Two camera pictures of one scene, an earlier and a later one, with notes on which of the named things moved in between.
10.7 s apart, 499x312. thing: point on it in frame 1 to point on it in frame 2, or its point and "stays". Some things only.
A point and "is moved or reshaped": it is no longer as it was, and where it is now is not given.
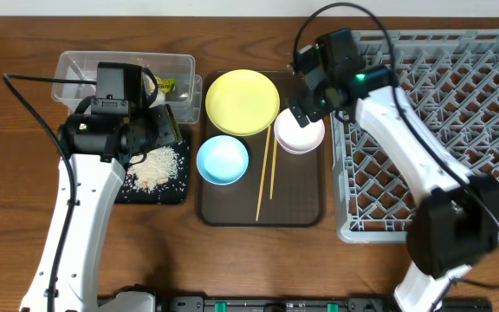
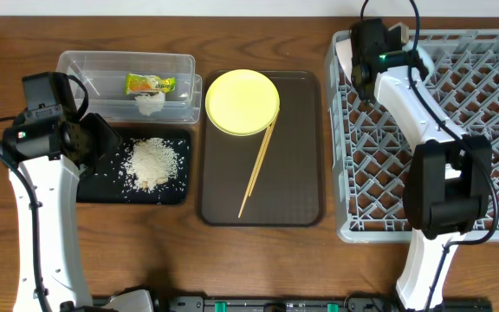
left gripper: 163,126 to 103,136
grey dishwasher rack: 466,90 stays
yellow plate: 243,102 stays
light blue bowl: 222,159 to 426,61
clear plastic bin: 82,65 stays
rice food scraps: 157,167 stays
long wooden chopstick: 263,172 to 255,170
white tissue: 148,84 is moved or reshaped
